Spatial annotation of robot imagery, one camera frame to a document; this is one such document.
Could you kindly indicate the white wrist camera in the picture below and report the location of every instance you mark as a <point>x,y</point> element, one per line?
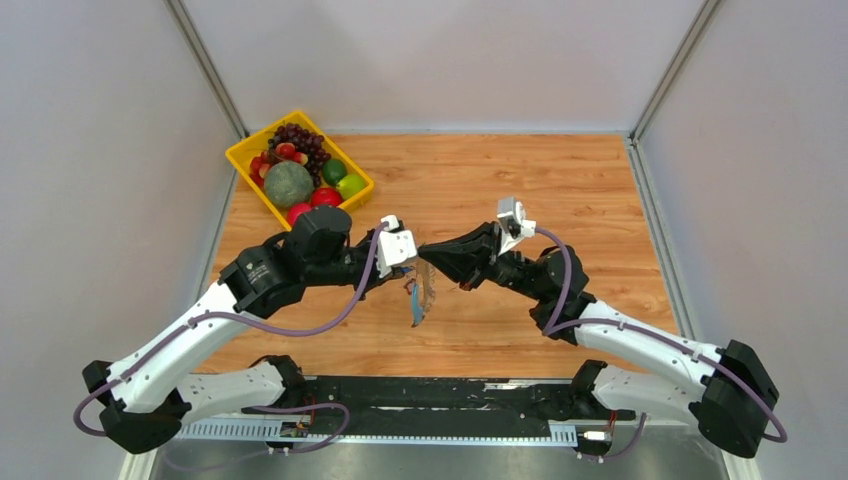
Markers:
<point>514,226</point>
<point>396,246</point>

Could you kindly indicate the green melon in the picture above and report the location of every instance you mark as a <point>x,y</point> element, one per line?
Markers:
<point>287,184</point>

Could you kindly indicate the red apple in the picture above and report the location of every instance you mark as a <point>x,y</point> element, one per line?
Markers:
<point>326,196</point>

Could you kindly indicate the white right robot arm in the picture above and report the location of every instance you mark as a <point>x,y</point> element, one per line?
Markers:
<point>725,392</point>

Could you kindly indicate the purple grape bunch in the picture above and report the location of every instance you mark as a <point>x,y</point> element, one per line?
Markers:
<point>293,142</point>

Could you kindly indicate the dark green lime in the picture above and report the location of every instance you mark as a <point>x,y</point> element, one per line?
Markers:
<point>333,171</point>

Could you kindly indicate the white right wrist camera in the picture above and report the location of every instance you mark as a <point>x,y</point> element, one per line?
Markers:
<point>514,226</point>

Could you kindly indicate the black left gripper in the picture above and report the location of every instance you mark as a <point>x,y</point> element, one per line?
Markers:
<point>375,279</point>

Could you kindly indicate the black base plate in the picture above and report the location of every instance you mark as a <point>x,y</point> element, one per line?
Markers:
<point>419,405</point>

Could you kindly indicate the pink-red apple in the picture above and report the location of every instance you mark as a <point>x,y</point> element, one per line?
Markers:
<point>296,211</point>

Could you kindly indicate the slotted cable duct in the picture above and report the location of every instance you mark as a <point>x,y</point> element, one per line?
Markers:
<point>279,431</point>

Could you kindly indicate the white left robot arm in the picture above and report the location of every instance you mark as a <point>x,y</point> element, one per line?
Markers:
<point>148,396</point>

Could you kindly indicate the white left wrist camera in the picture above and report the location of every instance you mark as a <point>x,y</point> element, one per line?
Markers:
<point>396,246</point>

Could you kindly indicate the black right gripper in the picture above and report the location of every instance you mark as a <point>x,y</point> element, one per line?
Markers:
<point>468,259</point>

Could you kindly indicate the yellow plastic fruit bin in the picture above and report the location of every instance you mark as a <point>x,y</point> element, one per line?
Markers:
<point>241,154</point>

